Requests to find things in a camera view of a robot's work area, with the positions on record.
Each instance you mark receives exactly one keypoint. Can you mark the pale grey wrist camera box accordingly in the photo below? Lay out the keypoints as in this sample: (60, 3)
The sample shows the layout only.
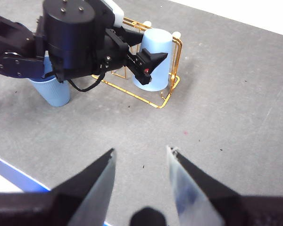
(116, 11)

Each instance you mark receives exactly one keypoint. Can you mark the blue table edge strip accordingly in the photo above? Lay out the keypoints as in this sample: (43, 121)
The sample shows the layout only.
(14, 173)

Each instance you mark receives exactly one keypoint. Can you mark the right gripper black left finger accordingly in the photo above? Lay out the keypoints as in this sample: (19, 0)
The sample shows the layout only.
(80, 195)

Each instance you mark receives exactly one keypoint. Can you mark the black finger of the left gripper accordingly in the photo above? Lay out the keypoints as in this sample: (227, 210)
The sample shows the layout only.
(133, 37)
(158, 57)

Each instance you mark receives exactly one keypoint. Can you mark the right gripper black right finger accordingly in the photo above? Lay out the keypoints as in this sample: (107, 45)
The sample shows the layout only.
(202, 200)

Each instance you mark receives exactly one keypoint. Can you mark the blue ribbed plastic cup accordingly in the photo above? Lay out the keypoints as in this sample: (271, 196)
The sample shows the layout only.
(160, 80)
(56, 94)

